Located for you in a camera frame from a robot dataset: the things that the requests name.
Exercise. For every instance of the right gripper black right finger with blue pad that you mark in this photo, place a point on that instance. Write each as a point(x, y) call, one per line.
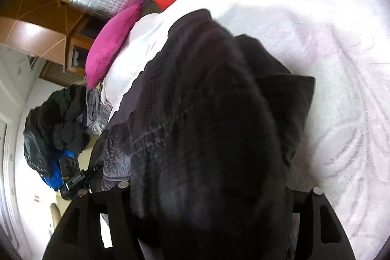
point(321, 235)

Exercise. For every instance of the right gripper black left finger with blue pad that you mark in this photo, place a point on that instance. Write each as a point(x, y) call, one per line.
point(78, 234)

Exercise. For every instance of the black padded jacket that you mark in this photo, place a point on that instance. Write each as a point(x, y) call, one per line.
point(206, 139)

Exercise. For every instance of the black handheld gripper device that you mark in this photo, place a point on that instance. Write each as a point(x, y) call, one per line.
point(75, 179)

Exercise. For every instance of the magenta pillow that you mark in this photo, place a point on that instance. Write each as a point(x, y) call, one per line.
point(108, 43)

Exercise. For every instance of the brown wooden nightstand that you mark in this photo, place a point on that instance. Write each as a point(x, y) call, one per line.
point(47, 30)

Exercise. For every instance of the white textured bedspread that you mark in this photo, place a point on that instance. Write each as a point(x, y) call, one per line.
point(344, 44)

